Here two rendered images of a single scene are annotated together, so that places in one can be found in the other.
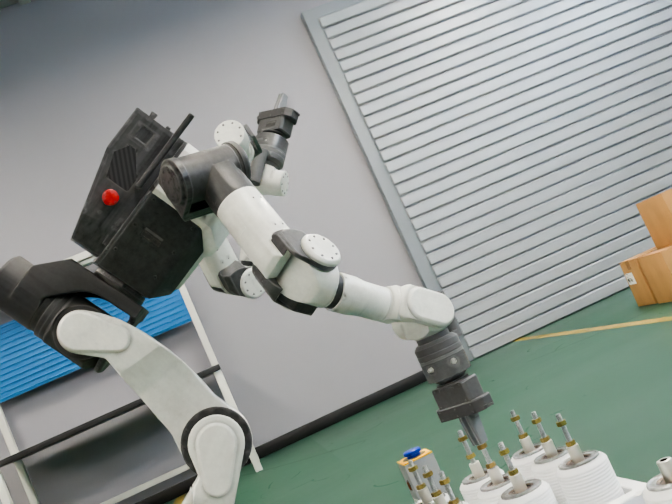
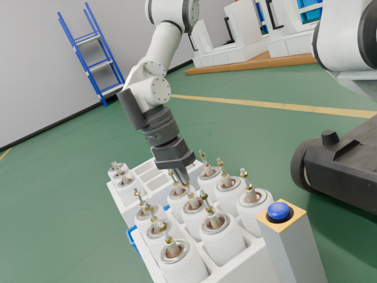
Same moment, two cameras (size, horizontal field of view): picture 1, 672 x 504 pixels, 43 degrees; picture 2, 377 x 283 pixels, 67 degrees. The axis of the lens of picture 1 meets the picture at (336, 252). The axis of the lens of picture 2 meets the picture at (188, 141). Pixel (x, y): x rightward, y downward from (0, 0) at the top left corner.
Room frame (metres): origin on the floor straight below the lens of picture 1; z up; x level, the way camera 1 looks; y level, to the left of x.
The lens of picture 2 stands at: (2.35, -0.13, 0.68)
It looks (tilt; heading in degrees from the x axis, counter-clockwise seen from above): 19 degrees down; 174
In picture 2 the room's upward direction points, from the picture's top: 23 degrees counter-clockwise
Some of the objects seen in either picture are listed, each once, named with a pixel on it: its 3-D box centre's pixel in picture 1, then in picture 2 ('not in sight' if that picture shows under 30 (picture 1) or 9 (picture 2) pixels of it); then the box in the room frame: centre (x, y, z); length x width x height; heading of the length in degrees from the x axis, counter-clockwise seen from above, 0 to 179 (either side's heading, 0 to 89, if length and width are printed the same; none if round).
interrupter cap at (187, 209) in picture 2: (498, 482); (195, 205); (1.64, -0.10, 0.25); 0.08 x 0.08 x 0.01
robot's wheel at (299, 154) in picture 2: not in sight; (316, 164); (1.51, 0.36, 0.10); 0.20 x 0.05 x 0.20; 100
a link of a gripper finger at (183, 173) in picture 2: (468, 429); (184, 172); (1.65, -0.09, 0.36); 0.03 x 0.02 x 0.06; 135
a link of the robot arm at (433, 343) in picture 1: (430, 326); (147, 105); (1.65, -0.11, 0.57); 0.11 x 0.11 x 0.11; 38
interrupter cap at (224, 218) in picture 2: (479, 476); (215, 223); (1.75, -0.08, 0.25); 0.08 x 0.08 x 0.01
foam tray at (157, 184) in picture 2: not in sight; (159, 190); (1.10, -0.21, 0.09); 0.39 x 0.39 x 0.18; 11
